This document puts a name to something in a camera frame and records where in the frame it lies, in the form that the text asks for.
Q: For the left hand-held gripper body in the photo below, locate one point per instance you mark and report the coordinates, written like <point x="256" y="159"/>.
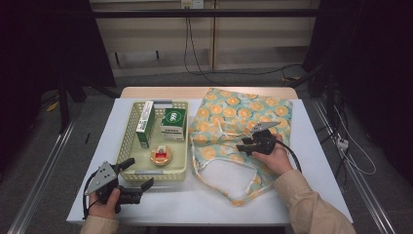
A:
<point x="102" y="177"/>

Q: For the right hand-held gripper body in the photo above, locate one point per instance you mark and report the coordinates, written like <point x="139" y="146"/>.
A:
<point x="265" y="144"/>

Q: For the orange print cloth bag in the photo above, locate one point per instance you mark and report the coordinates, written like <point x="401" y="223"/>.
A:
<point x="227" y="110"/>

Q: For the pale perforated plastic basket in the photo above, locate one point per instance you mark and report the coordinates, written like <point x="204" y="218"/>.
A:
<point x="172" y="152"/>

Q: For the cube green and white box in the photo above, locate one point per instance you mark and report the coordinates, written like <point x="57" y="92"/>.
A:
<point x="173" y="118"/>

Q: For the person's right hand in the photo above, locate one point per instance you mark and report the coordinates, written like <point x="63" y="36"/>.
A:
<point x="279" y="159"/>

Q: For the person's left hand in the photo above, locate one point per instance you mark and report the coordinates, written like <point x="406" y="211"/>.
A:
<point x="104" y="209"/>

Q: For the small black strip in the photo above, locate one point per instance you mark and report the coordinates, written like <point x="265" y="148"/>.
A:
<point x="87" y="138"/>

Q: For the tall green and white box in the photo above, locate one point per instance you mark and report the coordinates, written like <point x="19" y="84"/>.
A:
<point x="144" y="123"/>

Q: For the white power strip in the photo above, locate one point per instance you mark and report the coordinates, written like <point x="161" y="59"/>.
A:
<point x="343" y="143"/>

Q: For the black metal stand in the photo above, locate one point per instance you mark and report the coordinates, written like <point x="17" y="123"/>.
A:
<point x="64" y="104"/>

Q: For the dark metal stand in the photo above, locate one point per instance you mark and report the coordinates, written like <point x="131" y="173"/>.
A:
<point x="316" y="76"/>

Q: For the long desk with black edge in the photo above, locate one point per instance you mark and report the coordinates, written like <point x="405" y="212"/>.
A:
<point x="195" y="13"/>

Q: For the black curtain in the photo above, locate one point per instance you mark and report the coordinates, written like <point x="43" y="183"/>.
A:
<point x="373" y="48"/>
<point x="39" y="42"/>

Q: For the metal floor rail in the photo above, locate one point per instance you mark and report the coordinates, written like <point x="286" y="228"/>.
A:
<point x="360" y="175"/>
<point x="42" y="177"/>

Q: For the white wall socket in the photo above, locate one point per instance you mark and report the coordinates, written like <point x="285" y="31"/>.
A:
<point x="192" y="4"/>

